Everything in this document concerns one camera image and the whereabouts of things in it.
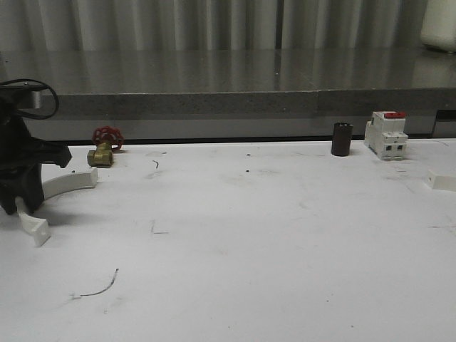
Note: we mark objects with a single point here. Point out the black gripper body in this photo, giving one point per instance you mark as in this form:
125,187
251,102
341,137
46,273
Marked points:
21,152

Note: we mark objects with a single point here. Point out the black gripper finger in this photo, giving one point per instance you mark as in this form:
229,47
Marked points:
8,195
29,186

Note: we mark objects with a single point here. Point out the grey stone counter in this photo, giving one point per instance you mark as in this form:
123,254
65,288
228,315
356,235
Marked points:
246,95

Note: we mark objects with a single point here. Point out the white curtain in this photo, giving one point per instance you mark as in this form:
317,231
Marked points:
208,25

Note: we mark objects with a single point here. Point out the brass valve red handwheel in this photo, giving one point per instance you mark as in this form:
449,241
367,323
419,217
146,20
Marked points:
107,141

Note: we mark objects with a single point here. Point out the white container on counter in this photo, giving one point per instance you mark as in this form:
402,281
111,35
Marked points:
438,28

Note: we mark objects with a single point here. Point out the dark brown cylindrical coupling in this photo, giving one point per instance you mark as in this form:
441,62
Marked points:
341,140

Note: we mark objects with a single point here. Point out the white half-ring pipe clamp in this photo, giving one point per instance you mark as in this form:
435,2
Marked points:
38,228
441,182

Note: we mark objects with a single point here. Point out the white circuit breaker red switch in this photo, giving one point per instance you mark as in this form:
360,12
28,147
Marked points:
384,135

